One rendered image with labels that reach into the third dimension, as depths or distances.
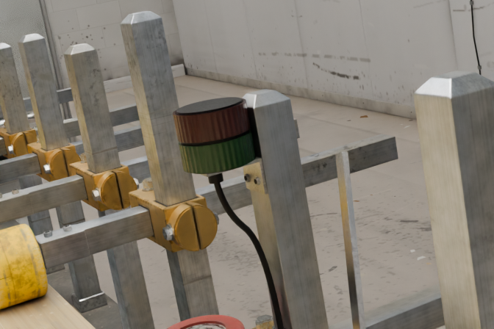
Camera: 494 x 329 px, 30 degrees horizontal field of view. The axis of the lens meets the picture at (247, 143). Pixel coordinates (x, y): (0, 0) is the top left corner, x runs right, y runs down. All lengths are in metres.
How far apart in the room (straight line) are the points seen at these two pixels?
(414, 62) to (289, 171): 4.93
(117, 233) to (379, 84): 5.13
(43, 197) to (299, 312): 0.55
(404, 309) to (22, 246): 0.39
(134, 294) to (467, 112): 0.81
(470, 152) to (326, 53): 6.15
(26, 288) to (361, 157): 0.44
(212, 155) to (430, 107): 0.23
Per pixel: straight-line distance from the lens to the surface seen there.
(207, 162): 0.72
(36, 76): 1.45
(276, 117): 0.75
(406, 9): 5.65
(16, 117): 1.70
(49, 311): 0.98
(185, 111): 0.73
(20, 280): 0.98
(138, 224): 1.03
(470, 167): 0.54
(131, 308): 1.28
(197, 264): 1.02
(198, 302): 1.03
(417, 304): 0.92
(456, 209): 0.55
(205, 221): 0.98
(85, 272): 1.52
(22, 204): 1.25
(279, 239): 0.77
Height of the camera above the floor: 1.23
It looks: 12 degrees down
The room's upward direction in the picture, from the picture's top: 10 degrees counter-clockwise
